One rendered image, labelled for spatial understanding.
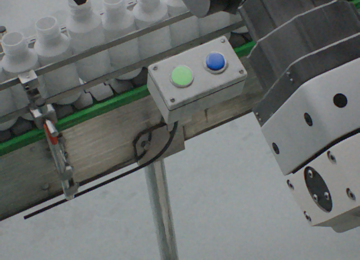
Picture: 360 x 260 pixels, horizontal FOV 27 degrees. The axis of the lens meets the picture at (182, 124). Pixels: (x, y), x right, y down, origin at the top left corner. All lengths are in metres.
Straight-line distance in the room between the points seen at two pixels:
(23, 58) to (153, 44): 0.23
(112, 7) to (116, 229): 1.23
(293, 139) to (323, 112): 0.06
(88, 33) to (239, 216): 1.25
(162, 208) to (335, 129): 1.19
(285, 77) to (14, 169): 0.89
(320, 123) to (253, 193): 1.94
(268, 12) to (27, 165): 0.87
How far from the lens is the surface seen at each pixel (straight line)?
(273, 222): 2.37
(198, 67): 1.21
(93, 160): 1.41
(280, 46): 0.54
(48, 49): 1.26
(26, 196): 1.42
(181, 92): 1.18
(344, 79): 0.51
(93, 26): 1.25
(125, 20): 1.29
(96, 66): 1.30
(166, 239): 1.76
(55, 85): 1.31
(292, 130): 0.54
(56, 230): 2.43
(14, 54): 1.24
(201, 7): 0.60
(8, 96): 1.29
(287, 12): 0.55
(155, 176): 1.58
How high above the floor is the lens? 1.93
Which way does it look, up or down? 47 degrees down
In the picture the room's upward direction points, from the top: 7 degrees counter-clockwise
